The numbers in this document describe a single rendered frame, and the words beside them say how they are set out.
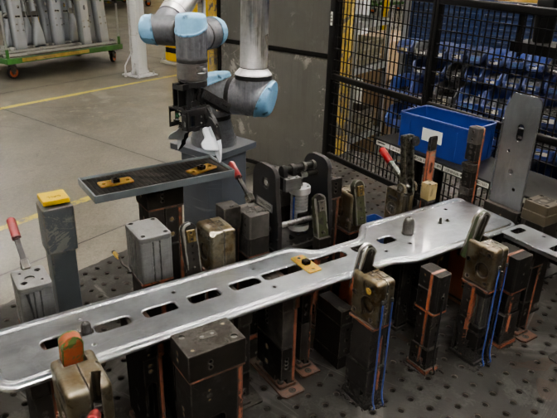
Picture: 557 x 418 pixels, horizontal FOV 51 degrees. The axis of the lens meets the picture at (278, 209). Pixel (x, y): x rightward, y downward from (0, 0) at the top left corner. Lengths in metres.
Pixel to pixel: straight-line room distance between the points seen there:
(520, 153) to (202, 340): 1.12
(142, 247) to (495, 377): 0.95
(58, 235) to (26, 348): 0.34
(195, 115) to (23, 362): 0.67
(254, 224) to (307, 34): 2.73
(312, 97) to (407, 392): 2.89
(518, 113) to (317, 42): 2.41
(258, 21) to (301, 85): 2.39
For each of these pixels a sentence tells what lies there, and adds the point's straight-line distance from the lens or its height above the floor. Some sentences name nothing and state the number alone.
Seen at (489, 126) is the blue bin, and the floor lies 1.15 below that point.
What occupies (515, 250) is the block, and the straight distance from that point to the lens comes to 1.69.
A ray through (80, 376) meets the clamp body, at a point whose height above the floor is 1.06.
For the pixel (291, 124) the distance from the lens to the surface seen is 4.32.
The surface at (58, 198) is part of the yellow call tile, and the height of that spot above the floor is 1.16.
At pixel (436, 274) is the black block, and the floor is 0.99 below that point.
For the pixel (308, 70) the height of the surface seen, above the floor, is 0.93.
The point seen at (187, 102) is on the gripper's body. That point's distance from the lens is 1.46.
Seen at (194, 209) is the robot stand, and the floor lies 0.88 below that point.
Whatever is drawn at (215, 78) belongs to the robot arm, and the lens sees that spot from 1.88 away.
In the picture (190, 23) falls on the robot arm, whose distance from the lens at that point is 1.43.
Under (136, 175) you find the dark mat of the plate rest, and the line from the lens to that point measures 1.54.
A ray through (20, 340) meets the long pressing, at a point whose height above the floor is 1.00.
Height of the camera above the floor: 1.70
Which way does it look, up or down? 24 degrees down
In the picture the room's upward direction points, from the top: 2 degrees clockwise
